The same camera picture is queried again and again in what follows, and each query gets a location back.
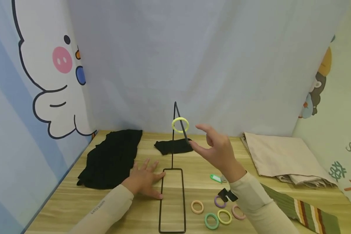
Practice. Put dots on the person's right hand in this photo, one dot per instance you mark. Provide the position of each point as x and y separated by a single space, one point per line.
222 156

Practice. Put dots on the person's left hand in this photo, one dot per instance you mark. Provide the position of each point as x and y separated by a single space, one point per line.
142 182

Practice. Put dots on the person's left thumb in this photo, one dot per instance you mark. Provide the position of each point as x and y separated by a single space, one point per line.
156 194

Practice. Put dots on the person's left ring finger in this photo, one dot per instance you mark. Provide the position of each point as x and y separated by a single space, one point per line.
146 164

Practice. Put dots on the person's right index finger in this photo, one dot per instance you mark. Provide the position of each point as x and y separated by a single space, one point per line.
204 127

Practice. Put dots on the person's left little finger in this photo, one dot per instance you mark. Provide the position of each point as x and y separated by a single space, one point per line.
136 166

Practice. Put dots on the person's left index finger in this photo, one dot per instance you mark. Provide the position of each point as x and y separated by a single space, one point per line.
160 176

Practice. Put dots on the person's right fingers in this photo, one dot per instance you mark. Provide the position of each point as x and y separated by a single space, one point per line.
213 139

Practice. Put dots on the person's left middle finger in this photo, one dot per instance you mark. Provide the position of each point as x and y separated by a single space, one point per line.
154 166

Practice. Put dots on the person's right thumb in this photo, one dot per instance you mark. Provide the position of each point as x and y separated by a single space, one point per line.
199 149

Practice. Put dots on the person's right forearm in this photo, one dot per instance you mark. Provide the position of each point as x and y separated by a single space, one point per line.
260 211

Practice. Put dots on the person's left forearm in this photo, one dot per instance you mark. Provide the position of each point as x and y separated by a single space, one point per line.
105 211

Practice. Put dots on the small black cloth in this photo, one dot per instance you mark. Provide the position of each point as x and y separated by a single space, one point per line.
166 147

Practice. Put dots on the large black pleated cloth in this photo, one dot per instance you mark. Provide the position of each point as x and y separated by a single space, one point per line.
111 159

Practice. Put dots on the green key tag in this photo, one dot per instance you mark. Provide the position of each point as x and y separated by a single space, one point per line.
214 177

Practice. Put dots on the black wrist band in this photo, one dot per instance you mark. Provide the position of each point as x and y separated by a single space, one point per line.
226 195

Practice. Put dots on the beige folded cloth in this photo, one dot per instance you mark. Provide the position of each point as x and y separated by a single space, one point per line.
280 156

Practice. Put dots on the green striped cloth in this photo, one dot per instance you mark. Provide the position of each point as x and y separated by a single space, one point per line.
304 208

